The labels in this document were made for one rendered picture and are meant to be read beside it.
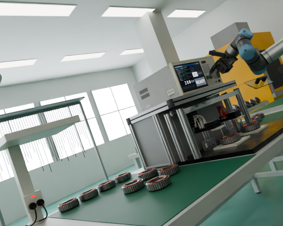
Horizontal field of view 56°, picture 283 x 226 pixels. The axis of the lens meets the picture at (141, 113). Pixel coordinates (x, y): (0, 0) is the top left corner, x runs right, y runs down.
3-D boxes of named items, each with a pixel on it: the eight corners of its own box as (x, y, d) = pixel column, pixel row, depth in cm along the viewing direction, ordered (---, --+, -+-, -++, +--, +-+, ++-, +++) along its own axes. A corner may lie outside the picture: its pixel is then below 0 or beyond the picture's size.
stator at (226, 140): (245, 136, 145) (242, 130, 146) (235, 143, 138) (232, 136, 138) (227, 140, 154) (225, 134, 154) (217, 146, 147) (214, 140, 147)
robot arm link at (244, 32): (244, 32, 142) (240, 25, 148) (231, 49, 149) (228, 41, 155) (256, 38, 144) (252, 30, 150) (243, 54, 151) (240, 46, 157)
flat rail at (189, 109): (238, 93, 183) (237, 89, 183) (182, 115, 142) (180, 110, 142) (237, 94, 183) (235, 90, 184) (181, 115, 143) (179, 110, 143)
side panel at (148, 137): (178, 165, 153) (158, 113, 155) (174, 167, 151) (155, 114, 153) (148, 170, 174) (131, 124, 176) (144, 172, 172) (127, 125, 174)
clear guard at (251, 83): (273, 82, 163) (270, 73, 163) (256, 89, 147) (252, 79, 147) (228, 98, 187) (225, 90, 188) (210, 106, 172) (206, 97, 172)
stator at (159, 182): (159, 191, 111) (156, 183, 111) (143, 192, 119) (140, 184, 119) (176, 180, 118) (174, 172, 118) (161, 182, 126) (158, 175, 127)
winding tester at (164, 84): (223, 83, 180) (212, 55, 181) (183, 95, 152) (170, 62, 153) (182, 100, 210) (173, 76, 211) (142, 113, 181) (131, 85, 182)
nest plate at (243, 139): (250, 137, 145) (249, 135, 145) (237, 145, 135) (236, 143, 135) (227, 142, 156) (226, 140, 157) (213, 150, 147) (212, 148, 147)
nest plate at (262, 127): (268, 125, 161) (268, 123, 161) (258, 132, 151) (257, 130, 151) (246, 131, 172) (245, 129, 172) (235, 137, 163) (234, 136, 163)
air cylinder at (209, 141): (218, 145, 157) (214, 136, 158) (210, 149, 152) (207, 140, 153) (211, 146, 161) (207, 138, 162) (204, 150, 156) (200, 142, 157)
